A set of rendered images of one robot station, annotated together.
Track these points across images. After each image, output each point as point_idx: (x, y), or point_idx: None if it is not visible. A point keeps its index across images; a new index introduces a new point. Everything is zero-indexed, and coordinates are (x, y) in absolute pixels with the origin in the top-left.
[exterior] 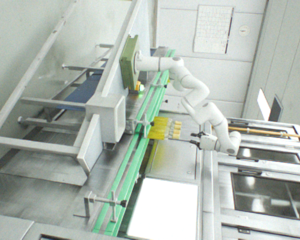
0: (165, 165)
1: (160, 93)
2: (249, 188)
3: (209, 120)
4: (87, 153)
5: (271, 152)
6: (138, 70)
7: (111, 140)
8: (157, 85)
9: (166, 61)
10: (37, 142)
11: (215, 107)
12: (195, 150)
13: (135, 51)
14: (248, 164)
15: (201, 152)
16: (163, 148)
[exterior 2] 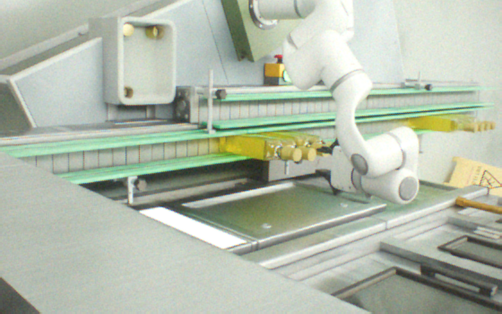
0: (234, 207)
1: (357, 113)
2: (402, 303)
3: (320, 75)
4: (29, 80)
5: None
6: (272, 23)
7: (113, 98)
8: None
9: None
10: (4, 75)
11: (333, 38)
12: (342, 210)
13: None
14: (470, 266)
15: (351, 213)
16: (272, 194)
